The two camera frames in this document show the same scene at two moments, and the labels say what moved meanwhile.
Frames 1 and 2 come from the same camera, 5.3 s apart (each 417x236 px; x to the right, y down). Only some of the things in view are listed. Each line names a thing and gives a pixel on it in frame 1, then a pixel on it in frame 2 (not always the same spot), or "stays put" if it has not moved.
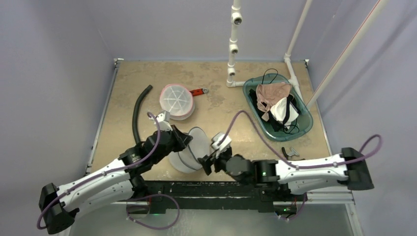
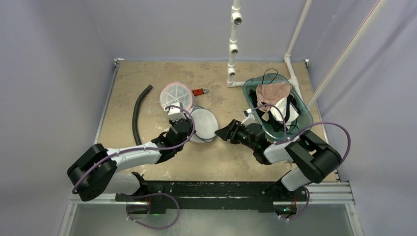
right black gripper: x=209 y=161 to x=233 y=131
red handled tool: x=197 y=92 stays put
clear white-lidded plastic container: x=187 y=161 to x=206 y=124
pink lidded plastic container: x=178 y=100 stays put
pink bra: x=269 y=94 stays put
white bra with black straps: x=285 y=110 stays put
